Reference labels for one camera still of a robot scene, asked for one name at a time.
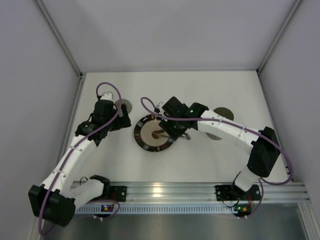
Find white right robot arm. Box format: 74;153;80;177
155;96;280;197

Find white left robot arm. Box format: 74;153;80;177
28;99;131;227

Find grey container lid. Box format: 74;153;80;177
115;99;132;113

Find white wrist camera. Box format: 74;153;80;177
154;101;164;115
99;92;114;102

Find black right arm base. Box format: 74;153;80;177
215;184;241;202

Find grey cylindrical lunch container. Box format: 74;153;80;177
206;107;235;141

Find brown cooked shrimp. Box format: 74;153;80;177
151;130;165;139

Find aluminium frame post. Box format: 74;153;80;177
256;0;303;74
33;0;84;78

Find left aluminium frame post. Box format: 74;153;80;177
33;0;84;78

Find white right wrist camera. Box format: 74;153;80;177
154;101;164;115

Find aluminium mounting rail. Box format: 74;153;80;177
111;182;310;204

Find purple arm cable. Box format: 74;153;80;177
38;82;123;236
140;96;294;186

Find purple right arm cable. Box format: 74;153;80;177
140;96;294;186

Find metal serving tongs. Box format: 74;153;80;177
158;134;191;141

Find slotted grey cable duct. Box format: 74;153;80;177
75;203;237;215

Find right aluminium frame post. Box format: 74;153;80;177
256;0;303;74

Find black patterned round plate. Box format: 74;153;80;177
133;114;174;152

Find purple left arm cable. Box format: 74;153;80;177
38;82;123;236

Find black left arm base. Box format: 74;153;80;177
107;185;127;202

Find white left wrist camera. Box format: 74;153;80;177
99;92;114;102

